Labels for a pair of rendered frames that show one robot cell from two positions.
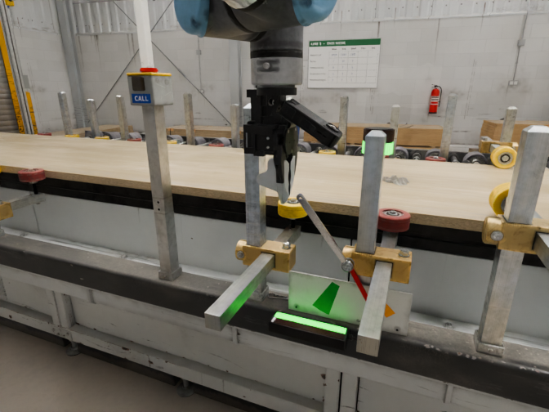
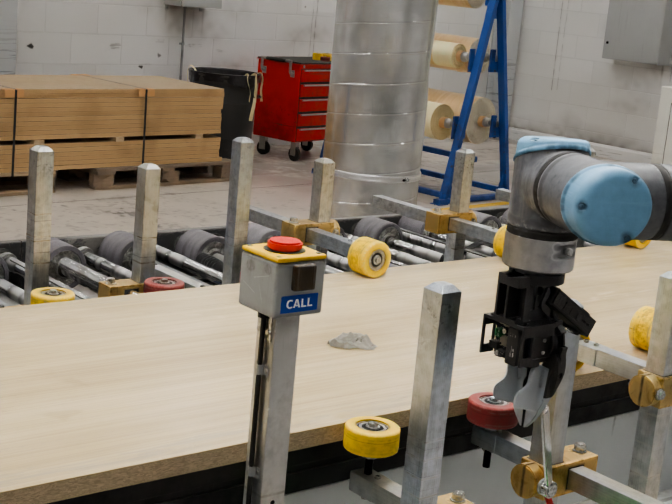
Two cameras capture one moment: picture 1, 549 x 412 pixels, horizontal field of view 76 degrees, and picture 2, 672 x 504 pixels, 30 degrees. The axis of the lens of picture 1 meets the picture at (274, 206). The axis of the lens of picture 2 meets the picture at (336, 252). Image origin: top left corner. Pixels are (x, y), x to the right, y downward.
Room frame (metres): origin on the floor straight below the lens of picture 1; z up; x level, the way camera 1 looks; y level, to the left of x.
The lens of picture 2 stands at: (0.15, 1.48, 1.53)
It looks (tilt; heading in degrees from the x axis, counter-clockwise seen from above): 13 degrees down; 298
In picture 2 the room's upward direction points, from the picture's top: 5 degrees clockwise
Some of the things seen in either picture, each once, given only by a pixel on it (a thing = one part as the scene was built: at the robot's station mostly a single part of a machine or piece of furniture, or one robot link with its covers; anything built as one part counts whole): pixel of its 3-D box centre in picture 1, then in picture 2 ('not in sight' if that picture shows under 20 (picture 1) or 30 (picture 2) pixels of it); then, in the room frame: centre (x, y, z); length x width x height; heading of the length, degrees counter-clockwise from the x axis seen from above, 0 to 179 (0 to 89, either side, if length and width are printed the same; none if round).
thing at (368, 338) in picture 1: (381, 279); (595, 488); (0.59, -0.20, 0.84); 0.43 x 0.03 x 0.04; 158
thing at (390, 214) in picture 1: (390, 233); (490, 432); (0.79, -0.28, 0.85); 0.08 x 0.08 x 0.11
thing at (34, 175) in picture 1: (33, 184); not in sight; (1.25, 0.88, 0.85); 0.08 x 0.08 x 0.11
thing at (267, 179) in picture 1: (271, 181); (528, 398); (0.64, 0.00, 1.02); 0.06 x 0.03 x 0.09; 68
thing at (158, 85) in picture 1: (151, 91); (281, 281); (0.85, 0.28, 1.18); 0.07 x 0.07 x 0.08; 68
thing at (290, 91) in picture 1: (273, 123); (527, 315); (0.66, 0.00, 1.13); 0.09 x 0.08 x 0.12; 68
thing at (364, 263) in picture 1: (376, 261); (552, 472); (0.66, -0.21, 0.85); 0.14 x 0.06 x 0.05; 68
